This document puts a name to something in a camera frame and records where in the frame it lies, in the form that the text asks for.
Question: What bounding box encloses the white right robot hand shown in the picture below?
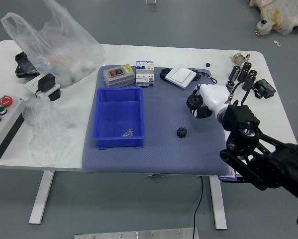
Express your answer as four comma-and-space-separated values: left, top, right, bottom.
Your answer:
191, 84, 231, 120

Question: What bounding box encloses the big black gear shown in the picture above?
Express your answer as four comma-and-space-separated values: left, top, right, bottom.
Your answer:
186, 95, 201, 108

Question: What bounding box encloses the small black gear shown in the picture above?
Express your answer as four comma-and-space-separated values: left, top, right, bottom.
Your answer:
176, 126, 188, 139

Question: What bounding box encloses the blue plastic box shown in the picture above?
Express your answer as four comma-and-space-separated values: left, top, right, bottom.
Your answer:
93, 87, 146, 150

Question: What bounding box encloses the grey multi-button control box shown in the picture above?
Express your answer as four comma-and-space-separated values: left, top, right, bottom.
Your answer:
0, 91, 26, 160

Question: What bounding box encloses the silver metal fitting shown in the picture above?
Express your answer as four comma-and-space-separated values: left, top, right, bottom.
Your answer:
232, 53, 251, 65

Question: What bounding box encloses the black module with green terminal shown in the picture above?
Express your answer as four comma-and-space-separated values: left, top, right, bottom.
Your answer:
253, 79, 276, 99

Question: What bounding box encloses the white circuit breaker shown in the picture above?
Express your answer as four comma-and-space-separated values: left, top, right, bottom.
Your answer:
135, 60, 155, 88

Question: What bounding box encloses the blue-grey padded mat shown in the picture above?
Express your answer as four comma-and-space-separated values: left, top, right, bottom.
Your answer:
81, 65, 230, 175

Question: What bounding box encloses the purple card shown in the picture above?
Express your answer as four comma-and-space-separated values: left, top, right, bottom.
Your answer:
219, 169, 239, 182

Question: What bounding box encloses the plush toy in plastic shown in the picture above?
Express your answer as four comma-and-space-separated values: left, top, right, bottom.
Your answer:
247, 0, 298, 36

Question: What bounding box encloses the white table leg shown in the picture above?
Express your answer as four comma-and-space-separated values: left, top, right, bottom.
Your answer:
208, 175, 228, 230
28, 170, 55, 225

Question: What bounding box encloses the metal floor fixture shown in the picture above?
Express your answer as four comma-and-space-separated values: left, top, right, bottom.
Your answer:
145, 0, 159, 11

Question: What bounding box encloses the black block plug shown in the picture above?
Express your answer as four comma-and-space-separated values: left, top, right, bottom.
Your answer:
49, 88, 62, 102

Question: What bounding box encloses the large clear plastic bag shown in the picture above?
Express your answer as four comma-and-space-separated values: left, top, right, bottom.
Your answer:
0, 0, 106, 87

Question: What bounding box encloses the black power adapter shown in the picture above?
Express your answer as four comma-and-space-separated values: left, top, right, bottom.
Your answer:
35, 73, 56, 98

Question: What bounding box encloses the crumpled clear plastic wrap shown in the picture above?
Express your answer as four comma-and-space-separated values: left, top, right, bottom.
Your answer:
23, 97, 72, 167

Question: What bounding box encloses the white power strip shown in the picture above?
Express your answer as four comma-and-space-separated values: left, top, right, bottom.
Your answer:
24, 78, 61, 97

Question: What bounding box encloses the small black wired module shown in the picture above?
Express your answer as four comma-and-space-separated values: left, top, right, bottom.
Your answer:
195, 70, 218, 85

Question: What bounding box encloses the white wall switch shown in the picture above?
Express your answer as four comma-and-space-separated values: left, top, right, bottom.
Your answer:
165, 66, 198, 89

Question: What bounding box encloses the black ring part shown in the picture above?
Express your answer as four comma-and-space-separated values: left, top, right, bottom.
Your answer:
160, 68, 173, 82

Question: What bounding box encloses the grey two-button switch box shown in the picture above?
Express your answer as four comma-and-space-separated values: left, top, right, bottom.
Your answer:
103, 64, 136, 88

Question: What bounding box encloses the black floor cable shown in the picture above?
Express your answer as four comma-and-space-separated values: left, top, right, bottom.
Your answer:
193, 175, 204, 239

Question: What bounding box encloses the grey metal base plate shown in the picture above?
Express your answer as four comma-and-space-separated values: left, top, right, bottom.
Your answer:
74, 228, 199, 239

